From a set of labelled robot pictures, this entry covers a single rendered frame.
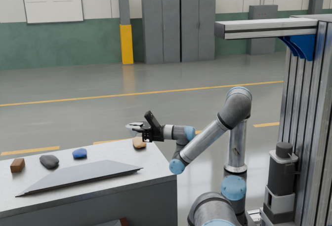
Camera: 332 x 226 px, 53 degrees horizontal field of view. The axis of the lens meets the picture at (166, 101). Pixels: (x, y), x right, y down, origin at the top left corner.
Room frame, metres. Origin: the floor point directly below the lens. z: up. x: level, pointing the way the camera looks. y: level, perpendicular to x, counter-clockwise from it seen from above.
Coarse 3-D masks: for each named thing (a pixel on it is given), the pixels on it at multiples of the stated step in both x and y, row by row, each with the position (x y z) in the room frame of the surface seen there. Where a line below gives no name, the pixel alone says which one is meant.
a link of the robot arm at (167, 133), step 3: (165, 126) 1.55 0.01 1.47; (168, 126) 1.55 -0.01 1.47; (171, 126) 1.55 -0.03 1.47; (165, 129) 1.54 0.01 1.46; (168, 129) 1.53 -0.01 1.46; (171, 129) 1.53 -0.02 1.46; (165, 132) 1.53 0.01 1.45; (168, 132) 1.53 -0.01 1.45; (165, 135) 1.53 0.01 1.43; (168, 135) 1.52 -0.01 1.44; (165, 138) 1.54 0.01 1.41; (168, 138) 1.53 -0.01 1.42; (171, 138) 1.56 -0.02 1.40
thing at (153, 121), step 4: (148, 112) 1.56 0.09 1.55; (144, 116) 1.55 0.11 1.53; (148, 116) 1.54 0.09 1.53; (152, 116) 1.56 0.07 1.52; (148, 120) 1.55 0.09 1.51; (152, 120) 1.55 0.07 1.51; (156, 120) 1.58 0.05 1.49; (152, 124) 1.55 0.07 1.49; (156, 124) 1.56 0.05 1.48; (156, 128) 1.55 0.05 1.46; (160, 128) 1.57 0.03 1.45; (156, 132) 1.55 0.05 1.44
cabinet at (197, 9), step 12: (180, 0) 9.72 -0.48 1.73; (192, 0) 9.69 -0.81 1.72; (204, 0) 9.75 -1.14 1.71; (180, 12) 9.73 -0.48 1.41; (192, 12) 9.69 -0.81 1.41; (204, 12) 9.75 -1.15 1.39; (180, 24) 9.75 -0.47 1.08; (192, 24) 9.69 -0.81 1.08; (204, 24) 9.75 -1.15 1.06; (180, 36) 9.76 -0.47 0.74; (192, 36) 9.69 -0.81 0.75; (204, 36) 9.76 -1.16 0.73; (180, 48) 9.78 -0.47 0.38; (192, 48) 9.69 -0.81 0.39; (204, 48) 9.76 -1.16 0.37; (180, 60) 9.79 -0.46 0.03; (192, 60) 9.70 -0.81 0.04; (204, 60) 9.77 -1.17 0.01
